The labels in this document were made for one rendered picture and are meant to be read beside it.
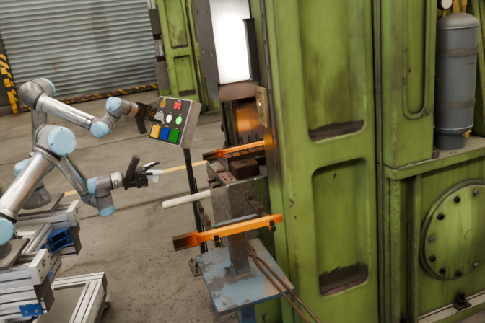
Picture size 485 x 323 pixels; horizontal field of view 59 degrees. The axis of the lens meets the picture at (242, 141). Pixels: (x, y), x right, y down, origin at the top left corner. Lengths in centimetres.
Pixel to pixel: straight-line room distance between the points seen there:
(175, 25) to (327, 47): 532
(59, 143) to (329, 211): 121
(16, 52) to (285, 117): 873
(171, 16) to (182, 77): 97
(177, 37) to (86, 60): 346
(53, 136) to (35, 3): 821
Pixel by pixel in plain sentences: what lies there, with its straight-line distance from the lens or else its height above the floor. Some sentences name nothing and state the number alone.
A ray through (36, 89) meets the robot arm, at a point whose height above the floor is 142.
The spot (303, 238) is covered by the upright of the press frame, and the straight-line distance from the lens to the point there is 194.
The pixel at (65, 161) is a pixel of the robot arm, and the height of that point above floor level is 111.
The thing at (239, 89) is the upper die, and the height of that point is 132.
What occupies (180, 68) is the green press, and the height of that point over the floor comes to 80.
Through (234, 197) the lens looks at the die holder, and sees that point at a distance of 201.
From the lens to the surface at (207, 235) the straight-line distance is 154.
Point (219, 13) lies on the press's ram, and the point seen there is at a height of 167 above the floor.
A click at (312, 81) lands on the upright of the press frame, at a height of 137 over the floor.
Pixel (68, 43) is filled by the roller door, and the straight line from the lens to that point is 999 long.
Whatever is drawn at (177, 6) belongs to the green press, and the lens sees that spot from 700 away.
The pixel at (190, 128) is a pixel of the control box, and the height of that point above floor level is 104.
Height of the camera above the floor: 171
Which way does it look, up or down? 18 degrees down
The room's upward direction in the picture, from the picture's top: 7 degrees counter-clockwise
